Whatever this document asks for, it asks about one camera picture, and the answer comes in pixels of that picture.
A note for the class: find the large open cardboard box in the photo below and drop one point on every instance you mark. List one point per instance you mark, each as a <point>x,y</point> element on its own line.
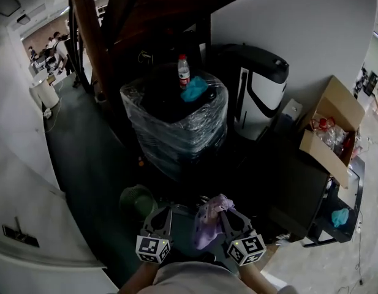
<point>332,103</point>

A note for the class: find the white sink basin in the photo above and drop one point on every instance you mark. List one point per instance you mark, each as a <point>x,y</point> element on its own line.
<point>349,191</point>

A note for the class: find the black washing machine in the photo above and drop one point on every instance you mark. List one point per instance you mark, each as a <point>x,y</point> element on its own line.
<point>283,188</point>

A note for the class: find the person's right forearm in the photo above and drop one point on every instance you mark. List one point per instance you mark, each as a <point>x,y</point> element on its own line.
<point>256,279</point>

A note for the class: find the brown wooden staircase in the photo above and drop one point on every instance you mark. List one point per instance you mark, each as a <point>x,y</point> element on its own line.
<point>93,41</point>

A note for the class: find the black table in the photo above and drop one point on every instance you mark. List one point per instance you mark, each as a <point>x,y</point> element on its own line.
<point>326,231</point>

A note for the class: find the clear bottle with red label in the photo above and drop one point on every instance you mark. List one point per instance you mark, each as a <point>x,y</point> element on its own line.
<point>183,72</point>

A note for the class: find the small orange object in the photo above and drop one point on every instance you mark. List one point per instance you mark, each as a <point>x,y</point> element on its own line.
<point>141,163</point>

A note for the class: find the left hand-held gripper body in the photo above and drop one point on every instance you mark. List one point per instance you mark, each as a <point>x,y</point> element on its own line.
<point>152,248</point>

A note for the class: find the black and white tower appliance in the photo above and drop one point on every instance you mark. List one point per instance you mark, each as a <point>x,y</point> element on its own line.
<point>262,90</point>

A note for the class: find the black metal door latch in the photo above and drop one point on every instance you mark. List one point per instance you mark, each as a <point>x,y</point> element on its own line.
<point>20,234</point>

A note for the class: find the plastic-wrapped black appliance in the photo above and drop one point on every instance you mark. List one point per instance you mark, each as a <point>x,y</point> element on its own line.
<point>176,133</point>

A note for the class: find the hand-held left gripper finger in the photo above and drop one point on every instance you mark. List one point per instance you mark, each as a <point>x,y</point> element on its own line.
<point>147,225</point>
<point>169,222</point>

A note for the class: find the black glass-door fridge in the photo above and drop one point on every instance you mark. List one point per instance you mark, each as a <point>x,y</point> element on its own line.
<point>372,83</point>

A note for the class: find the purple clothes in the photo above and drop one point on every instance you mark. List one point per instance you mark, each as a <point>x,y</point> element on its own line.
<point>207,225</point>

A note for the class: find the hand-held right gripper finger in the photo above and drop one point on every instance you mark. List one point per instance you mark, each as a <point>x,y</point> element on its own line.
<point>247,223</point>
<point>227,225</point>

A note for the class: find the turquoise cloth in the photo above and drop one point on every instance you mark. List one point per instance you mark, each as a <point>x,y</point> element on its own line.
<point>195,89</point>
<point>340,217</point>

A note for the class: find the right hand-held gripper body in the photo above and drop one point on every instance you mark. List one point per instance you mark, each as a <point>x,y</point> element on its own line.
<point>247,248</point>

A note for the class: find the small white box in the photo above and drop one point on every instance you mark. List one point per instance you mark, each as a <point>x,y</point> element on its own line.
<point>291,110</point>

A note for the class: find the dark green laundry basket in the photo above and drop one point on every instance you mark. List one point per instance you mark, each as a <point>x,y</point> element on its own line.
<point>136,202</point>

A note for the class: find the white cylindrical bin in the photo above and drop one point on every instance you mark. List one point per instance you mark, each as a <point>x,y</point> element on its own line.
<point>44,90</point>

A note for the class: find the person's left forearm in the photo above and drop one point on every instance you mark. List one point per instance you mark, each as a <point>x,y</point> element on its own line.
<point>139,279</point>

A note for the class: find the person's white shirt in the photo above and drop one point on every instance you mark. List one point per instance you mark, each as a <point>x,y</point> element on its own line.
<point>201,279</point>

